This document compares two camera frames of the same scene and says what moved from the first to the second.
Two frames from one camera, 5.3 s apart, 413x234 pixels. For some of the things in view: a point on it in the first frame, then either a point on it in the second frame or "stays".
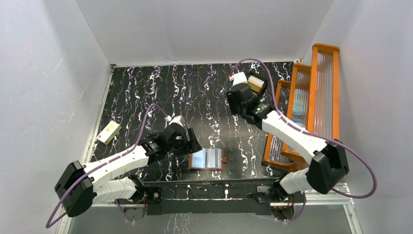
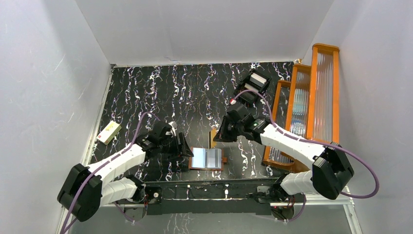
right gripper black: (233, 108) to (222, 135)
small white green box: (107, 134) stays
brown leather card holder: (207, 158) stays
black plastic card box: (256, 84) stays
